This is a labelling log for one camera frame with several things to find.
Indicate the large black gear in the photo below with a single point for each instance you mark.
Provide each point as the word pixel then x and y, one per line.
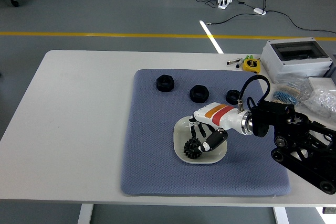
pixel 190 153

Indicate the large black hex nut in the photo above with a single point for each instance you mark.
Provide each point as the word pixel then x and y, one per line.
pixel 199 94
pixel 165 83

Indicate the flat white box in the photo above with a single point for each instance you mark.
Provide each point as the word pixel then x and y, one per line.
pixel 321 81

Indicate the grey electrical enclosure box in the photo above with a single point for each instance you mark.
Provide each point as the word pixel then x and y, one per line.
pixel 296 69

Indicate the white table leg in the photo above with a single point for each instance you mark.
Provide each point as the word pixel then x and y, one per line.
pixel 85 214
pixel 281 215

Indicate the clear bag of screws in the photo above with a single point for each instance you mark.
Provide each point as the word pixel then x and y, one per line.
pixel 321 100

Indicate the blue-grey textured mat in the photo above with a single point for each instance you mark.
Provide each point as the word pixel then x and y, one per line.
pixel 157 142

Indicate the small black hex nut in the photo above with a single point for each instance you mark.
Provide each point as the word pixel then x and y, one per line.
pixel 232 97

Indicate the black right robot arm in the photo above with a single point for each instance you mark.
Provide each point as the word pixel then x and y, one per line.
pixel 288 129

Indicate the white power adapter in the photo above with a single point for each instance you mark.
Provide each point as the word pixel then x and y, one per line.
pixel 259 11

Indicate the clear bag of resistors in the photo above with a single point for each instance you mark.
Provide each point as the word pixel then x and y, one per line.
pixel 288 94

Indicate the yellow tape measure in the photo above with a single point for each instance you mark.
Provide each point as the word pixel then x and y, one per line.
pixel 250 66

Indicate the white power strip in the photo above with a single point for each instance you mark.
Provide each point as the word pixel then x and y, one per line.
pixel 225 2

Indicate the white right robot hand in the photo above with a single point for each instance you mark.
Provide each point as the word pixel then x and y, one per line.
pixel 223 117

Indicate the silver pen-shaped tool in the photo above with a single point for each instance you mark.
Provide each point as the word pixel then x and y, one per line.
pixel 233 61

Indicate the white square dish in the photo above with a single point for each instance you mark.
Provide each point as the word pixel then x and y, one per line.
pixel 181 132

